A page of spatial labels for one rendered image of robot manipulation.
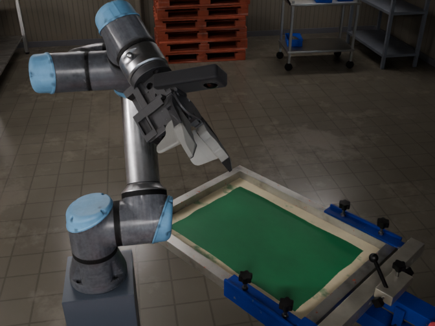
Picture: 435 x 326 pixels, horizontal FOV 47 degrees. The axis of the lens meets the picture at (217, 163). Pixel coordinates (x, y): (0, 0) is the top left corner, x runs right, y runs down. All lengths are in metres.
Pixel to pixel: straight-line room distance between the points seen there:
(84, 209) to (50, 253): 2.21
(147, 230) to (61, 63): 0.48
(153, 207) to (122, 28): 0.52
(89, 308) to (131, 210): 0.29
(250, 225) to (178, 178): 2.16
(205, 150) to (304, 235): 1.12
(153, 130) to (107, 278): 0.62
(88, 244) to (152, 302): 1.76
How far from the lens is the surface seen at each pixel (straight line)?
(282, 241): 1.87
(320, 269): 1.78
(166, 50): 6.58
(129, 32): 0.87
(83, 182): 4.13
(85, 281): 1.33
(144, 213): 1.24
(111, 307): 1.36
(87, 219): 1.22
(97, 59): 0.97
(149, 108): 0.80
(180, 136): 0.72
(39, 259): 3.43
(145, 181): 1.26
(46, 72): 0.97
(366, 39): 7.34
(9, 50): 6.83
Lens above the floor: 2.13
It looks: 30 degrees down
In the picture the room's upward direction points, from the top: straight up
